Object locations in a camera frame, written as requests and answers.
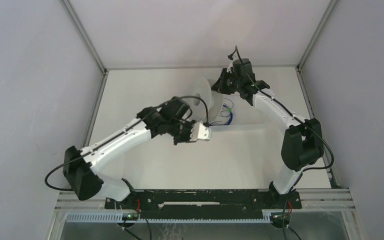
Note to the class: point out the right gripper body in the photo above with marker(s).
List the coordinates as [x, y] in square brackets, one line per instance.
[228, 84]

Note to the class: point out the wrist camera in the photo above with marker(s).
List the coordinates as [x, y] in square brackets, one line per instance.
[232, 57]
[200, 132]

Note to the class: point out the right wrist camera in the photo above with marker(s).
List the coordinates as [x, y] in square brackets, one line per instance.
[232, 57]

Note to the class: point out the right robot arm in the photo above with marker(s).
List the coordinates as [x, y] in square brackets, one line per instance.
[302, 144]

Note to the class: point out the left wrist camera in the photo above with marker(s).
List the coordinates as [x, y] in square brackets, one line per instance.
[200, 132]

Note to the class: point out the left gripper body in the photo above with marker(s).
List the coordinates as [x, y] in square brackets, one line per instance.
[183, 133]

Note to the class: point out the white slotted cable duct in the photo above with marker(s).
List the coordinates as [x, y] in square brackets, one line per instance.
[128, 217]

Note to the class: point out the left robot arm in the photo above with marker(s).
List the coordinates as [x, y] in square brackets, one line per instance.
[82, 168]

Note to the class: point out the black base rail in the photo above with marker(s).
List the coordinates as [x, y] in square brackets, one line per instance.
[206, 202]

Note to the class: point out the white cable spool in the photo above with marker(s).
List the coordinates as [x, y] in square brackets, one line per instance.
[202, 88]

